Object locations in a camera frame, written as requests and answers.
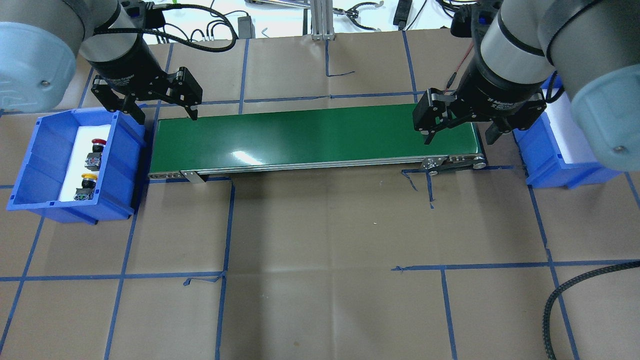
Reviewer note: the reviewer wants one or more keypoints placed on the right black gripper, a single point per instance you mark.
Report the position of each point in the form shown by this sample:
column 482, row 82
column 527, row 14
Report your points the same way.
column 492, row 89

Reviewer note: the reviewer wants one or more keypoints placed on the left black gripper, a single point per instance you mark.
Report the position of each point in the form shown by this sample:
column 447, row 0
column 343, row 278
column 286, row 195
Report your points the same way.
column 131, row 68

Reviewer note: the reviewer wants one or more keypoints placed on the red push button switch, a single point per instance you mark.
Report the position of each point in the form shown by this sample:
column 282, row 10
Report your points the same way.
column 93, row 160

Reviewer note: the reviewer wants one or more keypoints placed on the yellow push button switch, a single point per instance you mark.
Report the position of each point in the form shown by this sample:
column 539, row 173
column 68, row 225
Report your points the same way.
column 87, row 190

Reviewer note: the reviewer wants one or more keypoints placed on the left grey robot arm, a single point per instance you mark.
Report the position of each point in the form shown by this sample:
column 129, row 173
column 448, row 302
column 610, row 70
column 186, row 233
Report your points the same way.
column 41, row 40

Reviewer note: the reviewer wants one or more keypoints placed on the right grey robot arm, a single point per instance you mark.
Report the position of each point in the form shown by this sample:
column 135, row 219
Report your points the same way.
column 592, row 45

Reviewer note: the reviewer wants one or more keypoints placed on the white foam pad left bin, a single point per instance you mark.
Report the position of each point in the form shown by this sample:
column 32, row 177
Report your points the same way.
column 76, row 164

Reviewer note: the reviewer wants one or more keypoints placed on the white foam pad bin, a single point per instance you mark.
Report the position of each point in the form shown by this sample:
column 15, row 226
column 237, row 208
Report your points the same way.
column 76, row 164
column 572, row 143

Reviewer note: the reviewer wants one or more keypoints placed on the right blue plastic bin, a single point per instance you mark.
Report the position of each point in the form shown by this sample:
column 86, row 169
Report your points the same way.
column 555, row 151

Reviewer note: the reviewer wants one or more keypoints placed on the blue plastic bin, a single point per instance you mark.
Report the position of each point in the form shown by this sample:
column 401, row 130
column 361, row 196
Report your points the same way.
column 43, row 169
column 555, row 151

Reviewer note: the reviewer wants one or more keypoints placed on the green conveyor belt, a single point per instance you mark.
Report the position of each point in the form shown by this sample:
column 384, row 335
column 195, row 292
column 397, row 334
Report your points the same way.
column 295, row 140

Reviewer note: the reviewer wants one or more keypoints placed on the white foam pad right bin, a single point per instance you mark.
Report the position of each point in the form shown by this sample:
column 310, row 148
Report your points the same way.
column 572, row 143

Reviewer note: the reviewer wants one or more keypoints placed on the black power adapter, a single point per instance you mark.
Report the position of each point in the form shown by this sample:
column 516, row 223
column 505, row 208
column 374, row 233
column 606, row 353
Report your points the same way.
column 245, row 27

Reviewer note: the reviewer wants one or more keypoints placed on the left blue plastic bin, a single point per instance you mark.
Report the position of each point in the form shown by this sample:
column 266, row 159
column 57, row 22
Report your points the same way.
column 43, row 169

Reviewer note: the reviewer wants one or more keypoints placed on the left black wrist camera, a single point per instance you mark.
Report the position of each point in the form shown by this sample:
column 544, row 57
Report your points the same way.
column 144, row 14

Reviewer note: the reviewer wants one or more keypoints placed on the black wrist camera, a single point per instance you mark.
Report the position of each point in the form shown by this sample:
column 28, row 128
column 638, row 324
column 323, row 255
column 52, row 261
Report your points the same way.
column 144, row 14
column 474, row 18

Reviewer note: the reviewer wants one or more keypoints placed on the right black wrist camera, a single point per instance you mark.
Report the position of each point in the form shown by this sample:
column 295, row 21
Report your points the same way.
column 474, row 18

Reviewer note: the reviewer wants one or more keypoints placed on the aluminium extrusion post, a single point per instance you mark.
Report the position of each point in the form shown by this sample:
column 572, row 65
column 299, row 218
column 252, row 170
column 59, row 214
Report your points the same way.
column 322, row 23

